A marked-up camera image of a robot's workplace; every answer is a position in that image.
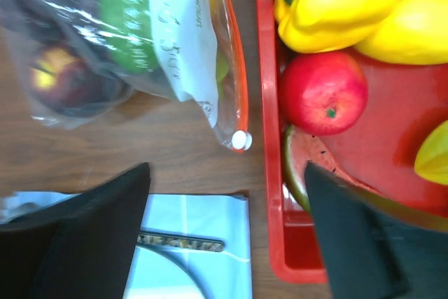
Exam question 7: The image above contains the metal spoon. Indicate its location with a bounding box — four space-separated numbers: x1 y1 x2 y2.
137 230 225 253

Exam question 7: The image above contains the yellow star fruit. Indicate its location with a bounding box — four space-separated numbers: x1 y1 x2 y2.
414 121 447 186

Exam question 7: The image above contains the beige and teal plate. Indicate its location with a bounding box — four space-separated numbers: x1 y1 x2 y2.
123 246 205 299

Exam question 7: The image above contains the watermelon slice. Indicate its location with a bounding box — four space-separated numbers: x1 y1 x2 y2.
281 125 379 212

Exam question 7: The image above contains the red plastic fruit tray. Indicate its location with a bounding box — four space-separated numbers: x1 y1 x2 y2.
256 0 447 284

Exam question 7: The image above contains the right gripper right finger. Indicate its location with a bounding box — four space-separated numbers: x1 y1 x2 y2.
304 162 447 298

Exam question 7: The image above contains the clear zip top bag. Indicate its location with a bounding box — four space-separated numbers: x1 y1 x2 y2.
1 0 252 152

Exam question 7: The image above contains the blue checked placemat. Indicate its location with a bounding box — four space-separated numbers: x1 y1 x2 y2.
0 192 253 299

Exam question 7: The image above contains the yellow mango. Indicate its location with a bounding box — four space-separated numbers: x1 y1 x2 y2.
354 0 447 65

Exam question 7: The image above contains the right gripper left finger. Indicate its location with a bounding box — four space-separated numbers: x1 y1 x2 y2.
1 162 151 298

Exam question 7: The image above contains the dark red mango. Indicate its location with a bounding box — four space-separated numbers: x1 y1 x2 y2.
29 45 130 118

